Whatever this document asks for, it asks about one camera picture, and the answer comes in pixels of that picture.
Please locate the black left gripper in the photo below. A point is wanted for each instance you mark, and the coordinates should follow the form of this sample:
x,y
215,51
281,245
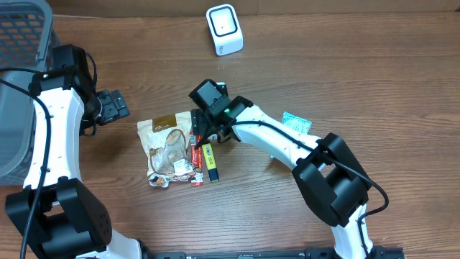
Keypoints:
x,y
113,104

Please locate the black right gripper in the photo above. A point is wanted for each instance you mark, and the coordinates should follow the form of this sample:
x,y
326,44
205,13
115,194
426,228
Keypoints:
x,y
202,124

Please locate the yellow highlighter pen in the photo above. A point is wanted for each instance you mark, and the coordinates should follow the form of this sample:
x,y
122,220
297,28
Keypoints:
x,y
210,162

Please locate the red snack stick packet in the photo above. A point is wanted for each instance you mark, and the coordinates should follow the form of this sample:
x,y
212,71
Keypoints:
x,y
196,160

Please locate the brown cookie snack bag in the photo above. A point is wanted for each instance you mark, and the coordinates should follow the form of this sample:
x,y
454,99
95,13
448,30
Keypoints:
x,y
165,141

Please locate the teal wet wipes packet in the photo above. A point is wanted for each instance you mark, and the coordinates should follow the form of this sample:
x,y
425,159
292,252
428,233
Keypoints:
x,y
296,123

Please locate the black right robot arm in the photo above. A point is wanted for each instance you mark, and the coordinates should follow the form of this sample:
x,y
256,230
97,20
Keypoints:
x,y
330,179

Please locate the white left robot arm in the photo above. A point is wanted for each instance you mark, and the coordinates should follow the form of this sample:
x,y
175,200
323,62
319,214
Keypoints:
x,y
56,214

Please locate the white barcode scanner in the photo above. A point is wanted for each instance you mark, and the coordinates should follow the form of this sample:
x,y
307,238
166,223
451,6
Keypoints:
x,y
225,29

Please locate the grey plastic mesh basket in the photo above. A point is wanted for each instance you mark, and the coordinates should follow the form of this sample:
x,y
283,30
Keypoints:
x,y
27,40

